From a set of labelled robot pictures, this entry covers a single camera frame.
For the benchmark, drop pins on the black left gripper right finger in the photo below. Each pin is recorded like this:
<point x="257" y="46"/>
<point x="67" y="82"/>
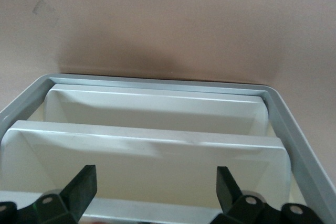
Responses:
<point x="231" y="197"/>

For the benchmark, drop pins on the brown table mat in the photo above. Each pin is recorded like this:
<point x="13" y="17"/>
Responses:
<point x="157" y="24"/>

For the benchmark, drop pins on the white plastic drawer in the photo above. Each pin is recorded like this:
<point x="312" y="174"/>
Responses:
<point x="157" y="108"/>
<point x="157" y="171"/>
<point x="157" y="208"/>

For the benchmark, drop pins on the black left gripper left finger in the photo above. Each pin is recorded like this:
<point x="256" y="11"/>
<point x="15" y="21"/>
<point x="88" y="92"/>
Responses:
<point x="78" y="195"/>

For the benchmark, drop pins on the white drawer cabinet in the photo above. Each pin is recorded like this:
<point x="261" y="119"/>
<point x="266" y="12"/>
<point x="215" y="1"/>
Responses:
<point x="302" y="155"/>

